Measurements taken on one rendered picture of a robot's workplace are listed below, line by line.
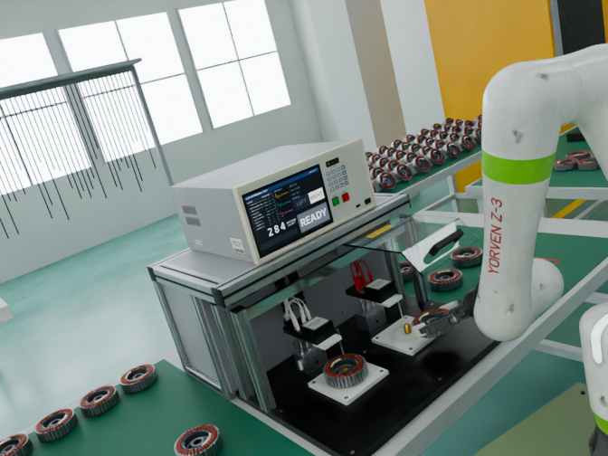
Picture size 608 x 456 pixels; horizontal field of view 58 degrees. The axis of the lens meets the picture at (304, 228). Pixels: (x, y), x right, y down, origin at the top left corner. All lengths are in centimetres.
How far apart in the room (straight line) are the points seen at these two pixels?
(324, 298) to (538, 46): 348
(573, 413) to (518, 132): 53
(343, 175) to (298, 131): 780
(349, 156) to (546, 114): 74
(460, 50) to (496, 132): 425
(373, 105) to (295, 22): 444
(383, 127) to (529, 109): 455
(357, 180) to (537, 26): 338
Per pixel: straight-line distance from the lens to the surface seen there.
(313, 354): 153
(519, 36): 486
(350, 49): 531
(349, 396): 139
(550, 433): 111
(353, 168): 156
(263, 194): 137
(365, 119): 535
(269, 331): 158
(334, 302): 172
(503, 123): 92
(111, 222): 783
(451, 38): 521
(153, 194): 802
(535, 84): 91
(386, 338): 159
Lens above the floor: 156
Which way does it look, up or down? 16 degrees down
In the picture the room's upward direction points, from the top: 15 degrees counter-clockwise
